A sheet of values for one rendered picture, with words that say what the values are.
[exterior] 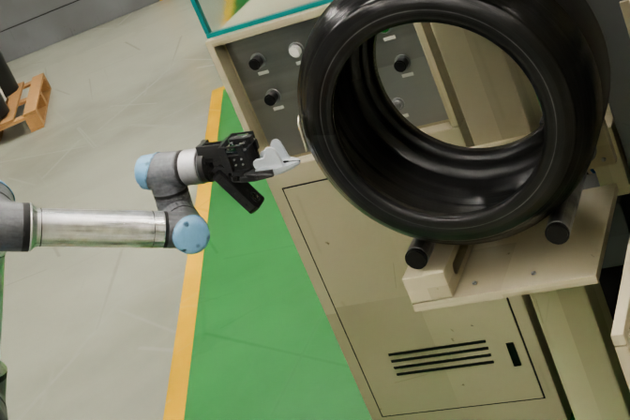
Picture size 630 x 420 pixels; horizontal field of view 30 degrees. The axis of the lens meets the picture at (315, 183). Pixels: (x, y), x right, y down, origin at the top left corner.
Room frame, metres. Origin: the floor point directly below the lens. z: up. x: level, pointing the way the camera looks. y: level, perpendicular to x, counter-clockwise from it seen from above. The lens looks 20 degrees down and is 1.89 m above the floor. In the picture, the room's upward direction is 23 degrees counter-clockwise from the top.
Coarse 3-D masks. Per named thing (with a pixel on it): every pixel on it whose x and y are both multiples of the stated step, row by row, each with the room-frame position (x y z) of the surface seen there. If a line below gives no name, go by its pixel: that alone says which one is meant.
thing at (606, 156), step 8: (520, 136) 2.28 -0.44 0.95; (600, 136) 2.19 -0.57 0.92; (608, 136) 2.19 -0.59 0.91; (488, 144) 2.31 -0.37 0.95; (496, 144) 2.29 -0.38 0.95; (600, 144) 2.19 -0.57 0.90; (608, 144) 2.18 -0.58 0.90; (600, 152) 2.19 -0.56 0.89; (608, 152) 2.18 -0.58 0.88; (592, 160) 2.20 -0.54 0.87; (600, 160) 2.19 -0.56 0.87; (608, 160) 2.18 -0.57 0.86; (616, 160) 2.19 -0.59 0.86; (592, 168) 2.20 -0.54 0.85
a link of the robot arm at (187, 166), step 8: (184, 152) 2.33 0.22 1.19; (192, 152) 2.32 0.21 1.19; (184, 160) 2.31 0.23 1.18; (192, 160) 2.30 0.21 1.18; (184, 168) 2.30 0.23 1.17; (192, 168) 2.29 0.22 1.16; (184, 176) 2.30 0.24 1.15; (192, 176) 2.30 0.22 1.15; (192, 184) 2.31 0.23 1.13; (200, 184) 2.31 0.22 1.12
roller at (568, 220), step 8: (584, 176) 2.08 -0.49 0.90; (576, 192) 2.01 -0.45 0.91; (568, 200) 1.98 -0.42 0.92; (576, 200) 1.99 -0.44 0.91; (560, 208) 1.95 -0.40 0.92; (568, 208) 1.95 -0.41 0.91; (576, 208) 1.97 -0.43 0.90; (552, 216) 1.94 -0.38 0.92; (560, 216) 1.93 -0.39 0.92; (568, 216) 1.93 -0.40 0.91; (552, 224) 1.91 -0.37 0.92; (560, 224) 1.90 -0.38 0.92; (568, 224) 1.91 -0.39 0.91; (552, 232) 1.91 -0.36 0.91; (560, 232) 1.90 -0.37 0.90; (568, 232) 1.90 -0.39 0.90; (552, 240) 1.91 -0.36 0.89; (560, 240) 1.90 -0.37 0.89
